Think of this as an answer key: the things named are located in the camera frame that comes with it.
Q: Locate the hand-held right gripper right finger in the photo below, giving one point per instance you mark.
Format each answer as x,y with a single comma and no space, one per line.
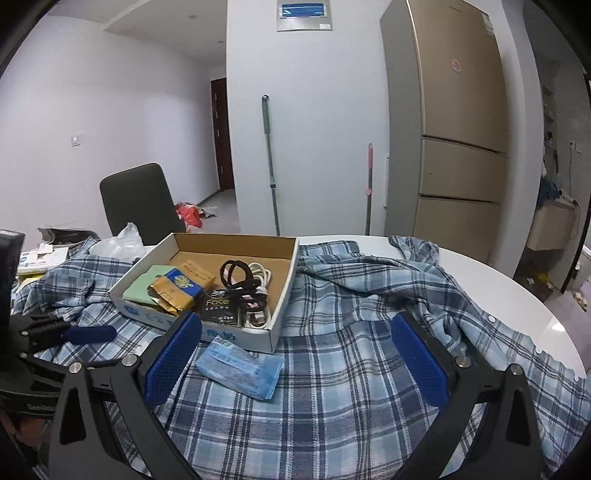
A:
420,360

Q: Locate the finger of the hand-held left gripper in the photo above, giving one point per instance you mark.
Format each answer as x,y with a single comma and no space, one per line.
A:
87,334

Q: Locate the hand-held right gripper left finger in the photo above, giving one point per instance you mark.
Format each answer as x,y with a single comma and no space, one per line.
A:
173,355

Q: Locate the black packet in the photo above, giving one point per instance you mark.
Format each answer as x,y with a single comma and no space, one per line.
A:
219,309

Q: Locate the gold and blue packet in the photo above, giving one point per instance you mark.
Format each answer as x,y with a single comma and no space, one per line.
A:
180,288

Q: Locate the blue tissue packet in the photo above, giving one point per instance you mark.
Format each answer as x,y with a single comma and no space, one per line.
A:
240,367

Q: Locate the green packet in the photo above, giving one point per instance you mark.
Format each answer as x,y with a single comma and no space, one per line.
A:
141,290

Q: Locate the cardboard box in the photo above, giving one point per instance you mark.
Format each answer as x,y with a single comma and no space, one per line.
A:
207,249

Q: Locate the white tissue box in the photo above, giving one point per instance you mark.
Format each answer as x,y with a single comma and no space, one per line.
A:
41,258

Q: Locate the blue plaid shirt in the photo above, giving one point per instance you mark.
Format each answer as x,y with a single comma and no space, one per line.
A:
332,392

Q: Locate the clear plastic bag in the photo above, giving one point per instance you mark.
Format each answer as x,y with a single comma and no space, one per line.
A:
120,242

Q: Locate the dark grey chair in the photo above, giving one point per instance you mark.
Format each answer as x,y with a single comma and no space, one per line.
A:
134,203

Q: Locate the red plastic bag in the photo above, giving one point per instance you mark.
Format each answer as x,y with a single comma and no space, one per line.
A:
189,214

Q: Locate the beige cabinet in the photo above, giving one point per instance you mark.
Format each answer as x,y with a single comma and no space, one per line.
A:
549,226

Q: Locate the dark wooden door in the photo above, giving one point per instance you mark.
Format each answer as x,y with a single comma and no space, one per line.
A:
224,138

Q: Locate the gold refrigerator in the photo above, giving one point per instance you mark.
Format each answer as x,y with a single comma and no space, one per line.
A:
457,115

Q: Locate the wall electrical panel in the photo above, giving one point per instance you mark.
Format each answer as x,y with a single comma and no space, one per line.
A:
304,16

